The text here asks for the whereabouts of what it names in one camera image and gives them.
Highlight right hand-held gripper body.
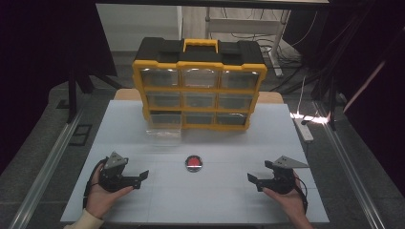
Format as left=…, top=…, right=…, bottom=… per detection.
left=264, top=155, right=310, bottom=195

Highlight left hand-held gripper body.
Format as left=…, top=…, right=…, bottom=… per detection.
left=97, top=151, right=130, bottom=194

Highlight round red black tin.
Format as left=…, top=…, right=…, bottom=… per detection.
left=184, top=155, right=203, bottom=174

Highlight clear plastic drawer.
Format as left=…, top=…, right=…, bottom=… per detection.
left=145, top=111, right=183, bottom=144

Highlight yellow black organizer box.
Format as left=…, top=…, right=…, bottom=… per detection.
left=132, top=36, right=268, bottom=132

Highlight person's right hand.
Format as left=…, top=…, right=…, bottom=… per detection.
left=262, top=171, right=309, bottom=221

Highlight person's left hand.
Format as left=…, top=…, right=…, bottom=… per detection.
left=84, top=163, right=135, bottom=220

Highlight black floor socket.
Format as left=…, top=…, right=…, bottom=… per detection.
left=69, top=123, right=94, bottom=148

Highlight white power strip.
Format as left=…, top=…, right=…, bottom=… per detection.
left=292, top=117, right=315, bottom=143

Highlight wooden table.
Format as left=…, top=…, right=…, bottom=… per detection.
left=113, top=88, right=285, bottom=105

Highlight black metal stand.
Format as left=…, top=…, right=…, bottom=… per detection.
left=66, top=58, right=123, bottom=124

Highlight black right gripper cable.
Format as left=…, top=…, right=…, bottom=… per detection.
left=294, top=177, right=309, bottom=215

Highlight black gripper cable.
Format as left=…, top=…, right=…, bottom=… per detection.
left=82, top=157, right=108, bottom=209
left=294, top=177, right=309, bottom=215

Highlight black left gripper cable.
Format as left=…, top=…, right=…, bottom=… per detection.
left=82, top=157, right=108, bottom=209

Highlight metal floor rail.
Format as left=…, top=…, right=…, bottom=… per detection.
left=313, top=100, right=388, bottom=229
left=8, top=103, right=85, bottom=229

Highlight black floor cables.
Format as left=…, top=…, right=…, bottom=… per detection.
left=257, top=37, right=319, bottom=94

